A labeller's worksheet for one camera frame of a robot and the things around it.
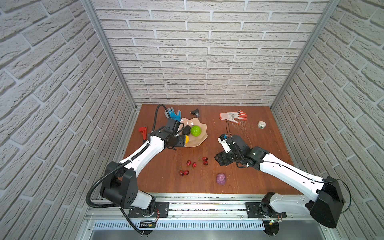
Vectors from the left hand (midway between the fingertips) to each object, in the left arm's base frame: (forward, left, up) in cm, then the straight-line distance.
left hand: (180, 139), depth 86 cm
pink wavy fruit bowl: (+6, -8, -12) cm, 16 cm away
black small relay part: (+31, -10, -10) cm, 34 cm away
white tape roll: (+17, -58, -9) cm, 61 cm away
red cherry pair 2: (-10, -4, -12) cm, 16 cm away
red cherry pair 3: (-8, -15, -12) cm, 20 cm away
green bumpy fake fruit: (+10, -9, -6) cm, 15 cm away
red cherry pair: (-16, -3, -11) cm, 20 cm away
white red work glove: (+27, -40, -11) cm, 49 cm away
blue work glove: (+30, +8, -12) cm, 33 cm away
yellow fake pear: (+5, -4, -8) cm, 10 cm away
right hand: (-11, -22, +1) cm, 25 cm away
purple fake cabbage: (-21, -22, -8) cm, 32 cm away
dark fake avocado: (+12, -3, -7) cm, 14 cm away
